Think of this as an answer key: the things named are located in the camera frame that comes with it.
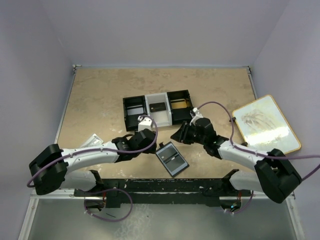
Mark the black and white organizer tray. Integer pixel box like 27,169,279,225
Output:
122,89,193,132

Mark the dark grey card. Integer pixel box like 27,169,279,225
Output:
156,144,178,163

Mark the gold credit card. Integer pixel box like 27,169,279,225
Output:
171,99,190,110

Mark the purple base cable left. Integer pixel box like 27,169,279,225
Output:
83,187,134,222

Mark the black credit card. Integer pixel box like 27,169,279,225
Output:
149,102,167,113

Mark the clear plastic card sleeve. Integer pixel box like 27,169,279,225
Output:
80,133,104,148

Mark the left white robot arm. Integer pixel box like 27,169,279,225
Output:
27,129,158,195

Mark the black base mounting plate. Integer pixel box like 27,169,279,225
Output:
74,177,251,208

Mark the white board with wood rim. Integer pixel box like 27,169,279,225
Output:
232,94,301,154

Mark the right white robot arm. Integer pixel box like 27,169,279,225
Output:
170,118,302,204

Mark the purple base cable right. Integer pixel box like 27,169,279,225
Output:
223,192,255,215

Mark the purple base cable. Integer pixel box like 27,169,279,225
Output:
83,187,134,222
223,192,255,215

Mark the silver credit card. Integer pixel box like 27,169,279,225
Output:
126,105,144,116

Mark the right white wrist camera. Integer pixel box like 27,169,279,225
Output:
190,107,203,125

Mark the aluminium frame rail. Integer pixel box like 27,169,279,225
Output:
18,174,306,240

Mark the black leather card holder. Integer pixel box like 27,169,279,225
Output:
155,141,190,178

